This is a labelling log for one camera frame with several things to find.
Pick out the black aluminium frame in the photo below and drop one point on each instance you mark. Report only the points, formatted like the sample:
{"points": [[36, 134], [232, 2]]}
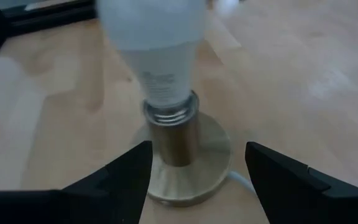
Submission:
{"points": [[51, 18]]}

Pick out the brass lamp base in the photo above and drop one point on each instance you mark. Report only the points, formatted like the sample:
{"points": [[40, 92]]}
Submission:
{"points": [[176, 149]]}

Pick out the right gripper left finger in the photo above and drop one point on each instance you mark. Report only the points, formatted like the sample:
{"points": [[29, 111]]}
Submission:
{"points": [[120, 186]]}

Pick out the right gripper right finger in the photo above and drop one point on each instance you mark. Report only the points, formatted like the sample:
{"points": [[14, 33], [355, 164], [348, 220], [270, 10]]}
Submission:
{"points": [[297, 196]]}

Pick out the white lightbulb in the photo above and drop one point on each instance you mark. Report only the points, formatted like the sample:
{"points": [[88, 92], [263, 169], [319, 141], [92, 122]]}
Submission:
{"points": [[154, 31]]}

